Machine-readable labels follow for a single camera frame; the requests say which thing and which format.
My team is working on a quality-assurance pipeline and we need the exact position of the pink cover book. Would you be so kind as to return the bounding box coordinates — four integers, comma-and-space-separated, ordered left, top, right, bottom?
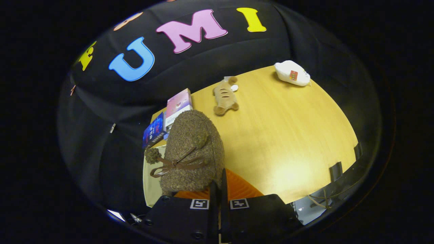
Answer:
165, 88, 193, 131

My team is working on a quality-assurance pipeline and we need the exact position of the black backdrop cloth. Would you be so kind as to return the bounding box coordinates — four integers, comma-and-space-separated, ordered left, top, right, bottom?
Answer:
57, 0, 383, 217

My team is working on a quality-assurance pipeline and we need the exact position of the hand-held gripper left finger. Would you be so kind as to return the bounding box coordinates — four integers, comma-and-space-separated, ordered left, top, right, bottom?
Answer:
142, 181, 221, 244

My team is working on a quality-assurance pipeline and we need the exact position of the green fabric storage box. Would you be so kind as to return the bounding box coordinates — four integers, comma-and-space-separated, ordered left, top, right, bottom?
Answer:
142, 145, 170, 208

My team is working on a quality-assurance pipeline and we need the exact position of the brown striped plush toy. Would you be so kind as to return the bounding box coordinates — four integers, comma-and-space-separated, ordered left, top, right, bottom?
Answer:
213, 76, 239, 116

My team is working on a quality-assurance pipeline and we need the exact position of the white plush toy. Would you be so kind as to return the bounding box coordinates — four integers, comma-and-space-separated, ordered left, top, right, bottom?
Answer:
274, 60, 311, 86

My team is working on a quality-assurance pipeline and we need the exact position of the brown fuzzy shoe with bow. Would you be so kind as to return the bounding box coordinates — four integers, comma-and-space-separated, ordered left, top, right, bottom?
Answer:
144, 109, 225, 196

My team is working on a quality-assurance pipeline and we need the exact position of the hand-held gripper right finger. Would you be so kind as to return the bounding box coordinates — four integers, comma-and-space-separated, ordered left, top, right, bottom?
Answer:
221, 168, 303, 244

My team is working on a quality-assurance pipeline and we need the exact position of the blue book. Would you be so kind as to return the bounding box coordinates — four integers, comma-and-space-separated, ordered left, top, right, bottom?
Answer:
142, 112, 168, 149

